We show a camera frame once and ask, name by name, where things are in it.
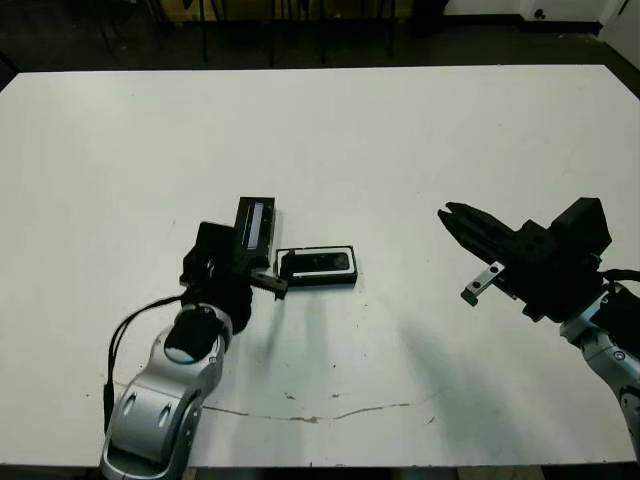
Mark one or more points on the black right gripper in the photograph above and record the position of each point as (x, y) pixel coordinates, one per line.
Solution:
(545, 275)

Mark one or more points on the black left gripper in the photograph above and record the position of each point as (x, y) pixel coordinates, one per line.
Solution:
(230, 295)

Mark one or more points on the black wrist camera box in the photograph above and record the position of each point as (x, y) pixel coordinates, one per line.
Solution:
(585, 225)
(207, 240)

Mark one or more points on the black printed box lid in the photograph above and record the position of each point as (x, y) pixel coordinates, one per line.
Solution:
(255, 225)

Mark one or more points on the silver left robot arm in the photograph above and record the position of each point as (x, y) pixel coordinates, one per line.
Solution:
(150, 400)

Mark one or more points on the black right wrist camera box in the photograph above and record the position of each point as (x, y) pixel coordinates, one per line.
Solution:
(585, 225)

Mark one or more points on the black box base white insert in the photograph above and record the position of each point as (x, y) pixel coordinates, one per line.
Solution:
(320, 283)

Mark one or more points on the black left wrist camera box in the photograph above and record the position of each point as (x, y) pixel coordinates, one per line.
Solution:
(207, 240)

